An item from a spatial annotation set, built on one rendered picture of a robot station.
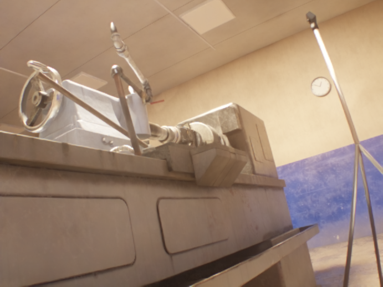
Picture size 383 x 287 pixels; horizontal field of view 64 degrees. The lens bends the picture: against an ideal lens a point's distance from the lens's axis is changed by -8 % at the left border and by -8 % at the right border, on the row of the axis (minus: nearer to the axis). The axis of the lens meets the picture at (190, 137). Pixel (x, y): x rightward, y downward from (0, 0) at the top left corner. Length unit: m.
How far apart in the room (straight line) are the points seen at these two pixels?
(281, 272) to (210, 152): 0.88
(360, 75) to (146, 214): 4.79
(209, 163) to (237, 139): 0.90
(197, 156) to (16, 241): 0.71
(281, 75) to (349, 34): 1.27
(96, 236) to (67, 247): 0.09
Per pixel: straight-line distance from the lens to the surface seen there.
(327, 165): 5.21
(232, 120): 2.01
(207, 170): 1.15
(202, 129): 1.91
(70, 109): 1.13
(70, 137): 1.01
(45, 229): 0.72
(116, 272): 0.85
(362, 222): 5.17
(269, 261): 1.32
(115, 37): 1.18
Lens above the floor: 0.58
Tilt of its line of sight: 17 degrees up
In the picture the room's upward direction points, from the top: 12 degrees counter-clockwise
